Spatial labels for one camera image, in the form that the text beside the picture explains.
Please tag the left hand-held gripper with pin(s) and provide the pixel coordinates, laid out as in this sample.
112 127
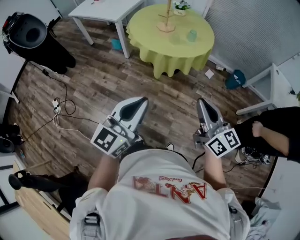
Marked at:
110 138

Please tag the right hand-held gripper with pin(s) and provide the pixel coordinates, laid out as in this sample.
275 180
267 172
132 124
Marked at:
220 140

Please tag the translucent green cup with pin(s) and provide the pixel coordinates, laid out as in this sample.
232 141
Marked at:
192 35

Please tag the wooden mug tree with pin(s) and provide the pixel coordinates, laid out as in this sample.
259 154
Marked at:
167 22

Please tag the person's left forearm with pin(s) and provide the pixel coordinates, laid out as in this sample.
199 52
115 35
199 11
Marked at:
103 171

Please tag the another person's forearm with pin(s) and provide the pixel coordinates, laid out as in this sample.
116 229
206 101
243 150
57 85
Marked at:
274 140

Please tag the person's right forearm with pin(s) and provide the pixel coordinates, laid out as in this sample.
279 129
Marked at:
214 168

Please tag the white paper sheet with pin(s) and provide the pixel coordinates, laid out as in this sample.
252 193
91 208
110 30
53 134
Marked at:
209 74

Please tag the teal cloth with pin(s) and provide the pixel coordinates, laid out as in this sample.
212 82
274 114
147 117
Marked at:
116 44

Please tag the round table with yellow-green tablecloth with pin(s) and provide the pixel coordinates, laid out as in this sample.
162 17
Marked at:
168 50

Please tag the white power strip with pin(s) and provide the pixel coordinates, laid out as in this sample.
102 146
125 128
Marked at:
56 106

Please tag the black power adapter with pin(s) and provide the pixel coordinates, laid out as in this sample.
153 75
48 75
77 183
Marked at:
45 72

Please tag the person's white printed t-shirt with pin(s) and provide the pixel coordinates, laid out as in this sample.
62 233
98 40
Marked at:
159 201

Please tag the white rectangular table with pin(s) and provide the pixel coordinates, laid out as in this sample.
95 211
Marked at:
105 11

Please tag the white flowers in white pot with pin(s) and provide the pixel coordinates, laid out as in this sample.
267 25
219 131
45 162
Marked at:
181 7

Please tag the black chair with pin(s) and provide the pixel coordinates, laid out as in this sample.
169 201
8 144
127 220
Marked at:
32 39

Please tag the crumpled white cloth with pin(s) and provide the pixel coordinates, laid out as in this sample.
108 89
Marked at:
264 220

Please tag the black armrest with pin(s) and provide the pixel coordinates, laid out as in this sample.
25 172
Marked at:
32 182

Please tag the black round device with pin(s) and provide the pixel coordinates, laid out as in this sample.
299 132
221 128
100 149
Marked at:
5 145

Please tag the light wooden desk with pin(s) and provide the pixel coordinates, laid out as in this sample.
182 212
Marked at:
39 211

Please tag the white shelf frame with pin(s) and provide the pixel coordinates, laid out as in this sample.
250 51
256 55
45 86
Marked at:
269 93

